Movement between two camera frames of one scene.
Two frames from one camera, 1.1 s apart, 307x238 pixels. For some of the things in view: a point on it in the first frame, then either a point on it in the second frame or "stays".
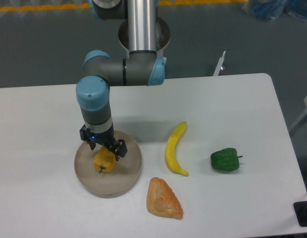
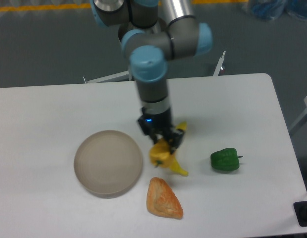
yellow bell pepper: (104, 160) -> (160, 153)
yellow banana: (170, 157) stays
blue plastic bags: (272, 9) stays
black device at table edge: (303, 210) stays
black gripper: (107, 138) -> (151, 125)
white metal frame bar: (216, 72) stays
